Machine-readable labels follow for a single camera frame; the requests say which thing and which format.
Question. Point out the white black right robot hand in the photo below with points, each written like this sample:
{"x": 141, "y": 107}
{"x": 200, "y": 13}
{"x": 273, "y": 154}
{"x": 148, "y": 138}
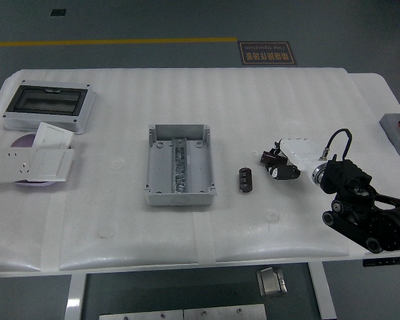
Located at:
{"x": 303, "y": 151}

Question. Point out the black ribbed battery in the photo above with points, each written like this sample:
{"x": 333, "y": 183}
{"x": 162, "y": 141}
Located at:
{"x": 245, "y": 180}

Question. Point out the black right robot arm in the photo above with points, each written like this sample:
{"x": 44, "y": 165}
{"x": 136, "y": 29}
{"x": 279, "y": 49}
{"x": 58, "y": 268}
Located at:
{"x": 353, "y": 173}

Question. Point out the grey open junction box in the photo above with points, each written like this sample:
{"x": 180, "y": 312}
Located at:
{"x": 160, "y": 166}

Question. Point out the grey box with dark lid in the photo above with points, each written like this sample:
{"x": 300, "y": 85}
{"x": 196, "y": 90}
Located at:
{"x": 43, "y": 100}

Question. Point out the white foam mat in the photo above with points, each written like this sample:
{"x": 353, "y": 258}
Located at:
{"x": 253, "y": 100}

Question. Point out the grey square block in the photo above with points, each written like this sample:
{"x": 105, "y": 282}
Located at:
{"x": 391, "y": 133}

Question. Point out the black floor sign orange text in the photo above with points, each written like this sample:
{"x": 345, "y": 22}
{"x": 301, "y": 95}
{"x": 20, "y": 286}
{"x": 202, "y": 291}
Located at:
{"x": 266, "y": 53}

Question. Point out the black table control panel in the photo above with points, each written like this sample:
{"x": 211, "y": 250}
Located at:
{"x": 386, "y": 261}

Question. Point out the white table leg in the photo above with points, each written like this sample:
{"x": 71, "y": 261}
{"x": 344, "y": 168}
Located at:
{"x": 75, "y": 300}
{"x": 323, "y": 293}

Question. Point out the grey metal plate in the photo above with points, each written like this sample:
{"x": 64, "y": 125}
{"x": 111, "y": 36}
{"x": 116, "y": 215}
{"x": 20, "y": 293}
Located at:
{"x": 140, "y": 315}
{"x": 225, "y": 313}

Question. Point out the purple plate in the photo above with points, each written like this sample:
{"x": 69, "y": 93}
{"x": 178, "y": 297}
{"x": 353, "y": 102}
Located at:
{"x": 23, "y": 141}

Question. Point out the small black floor hatch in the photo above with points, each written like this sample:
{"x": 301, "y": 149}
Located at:
{"x": 57, "y": 12}

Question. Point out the metal mounting rail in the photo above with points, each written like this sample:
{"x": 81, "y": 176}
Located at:
{"x": 180, "y": 166}

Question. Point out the silver metal bracket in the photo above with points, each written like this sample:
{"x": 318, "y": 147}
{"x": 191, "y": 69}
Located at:
{"x": 270, "y": 283}

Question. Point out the small white switch panel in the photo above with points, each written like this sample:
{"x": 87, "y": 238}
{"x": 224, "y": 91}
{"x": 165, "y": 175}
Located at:
{"x": 53, "y": 135}

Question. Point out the large white switch panel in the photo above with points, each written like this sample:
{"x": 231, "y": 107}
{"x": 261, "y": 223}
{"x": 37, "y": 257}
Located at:
{"x": 50, "y": 165}

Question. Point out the white wall socket panel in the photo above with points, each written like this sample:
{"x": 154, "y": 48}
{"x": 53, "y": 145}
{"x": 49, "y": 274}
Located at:
{"x": 10, "y": 166}

